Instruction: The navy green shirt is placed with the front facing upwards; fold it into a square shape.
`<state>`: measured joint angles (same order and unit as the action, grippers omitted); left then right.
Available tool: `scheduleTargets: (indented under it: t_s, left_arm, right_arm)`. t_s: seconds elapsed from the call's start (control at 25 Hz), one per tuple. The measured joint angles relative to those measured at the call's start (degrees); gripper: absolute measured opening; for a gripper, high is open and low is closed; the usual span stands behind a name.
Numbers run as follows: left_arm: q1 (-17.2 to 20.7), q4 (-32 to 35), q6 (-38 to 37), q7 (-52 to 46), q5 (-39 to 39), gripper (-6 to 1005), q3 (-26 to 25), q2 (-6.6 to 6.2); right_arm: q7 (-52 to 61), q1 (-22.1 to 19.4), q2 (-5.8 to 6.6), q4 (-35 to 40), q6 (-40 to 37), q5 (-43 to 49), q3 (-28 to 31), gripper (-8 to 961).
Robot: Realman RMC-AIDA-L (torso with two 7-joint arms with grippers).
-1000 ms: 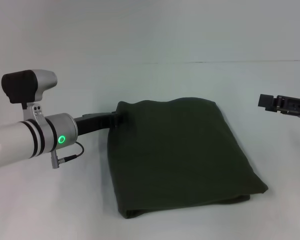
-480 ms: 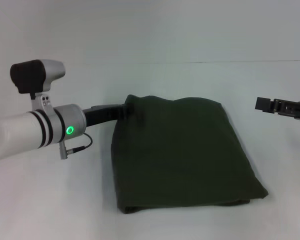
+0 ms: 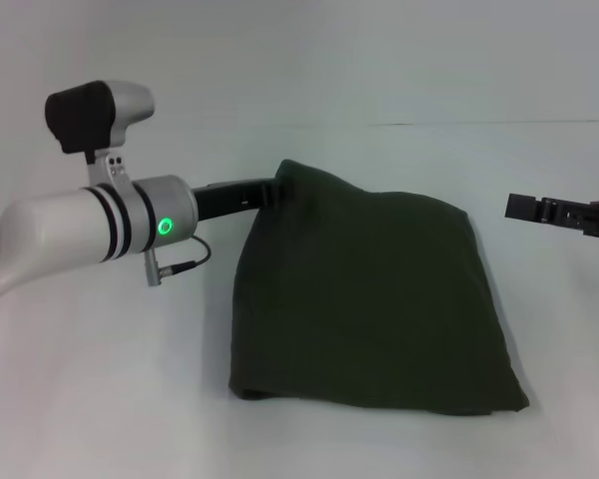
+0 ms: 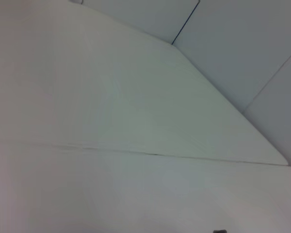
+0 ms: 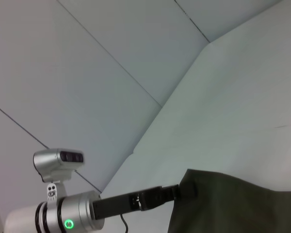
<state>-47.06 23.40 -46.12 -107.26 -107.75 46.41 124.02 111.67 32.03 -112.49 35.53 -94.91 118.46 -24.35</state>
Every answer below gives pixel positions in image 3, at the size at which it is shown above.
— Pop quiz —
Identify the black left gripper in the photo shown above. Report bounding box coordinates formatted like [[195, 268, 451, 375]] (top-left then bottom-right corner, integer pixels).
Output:
[[193, 176, 288, 225]]

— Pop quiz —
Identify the dark green FREE t-shirt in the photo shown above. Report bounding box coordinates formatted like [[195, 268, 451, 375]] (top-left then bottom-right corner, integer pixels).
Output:
[[228, 159, 531, 414]]

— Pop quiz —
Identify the left gripper connector cable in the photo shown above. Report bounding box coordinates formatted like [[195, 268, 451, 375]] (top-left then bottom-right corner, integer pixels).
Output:
[[143, 235, 212, 288]]

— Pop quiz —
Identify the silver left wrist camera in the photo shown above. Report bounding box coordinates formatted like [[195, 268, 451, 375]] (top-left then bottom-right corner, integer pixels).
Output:
[[44, 80, 156, 189]]

